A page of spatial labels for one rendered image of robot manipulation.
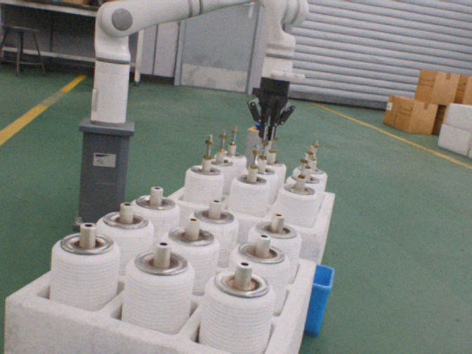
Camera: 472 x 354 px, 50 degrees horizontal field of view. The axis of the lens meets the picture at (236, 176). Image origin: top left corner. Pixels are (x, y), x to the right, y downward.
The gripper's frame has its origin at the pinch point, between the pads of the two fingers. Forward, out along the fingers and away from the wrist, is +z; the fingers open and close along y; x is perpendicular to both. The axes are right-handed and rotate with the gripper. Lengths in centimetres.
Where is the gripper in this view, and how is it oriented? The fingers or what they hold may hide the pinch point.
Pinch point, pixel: (267, 133)
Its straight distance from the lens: 131.1
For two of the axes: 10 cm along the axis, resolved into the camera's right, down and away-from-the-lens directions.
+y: -9.1, -0.3, -4.1
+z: -1.4, 9.6, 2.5
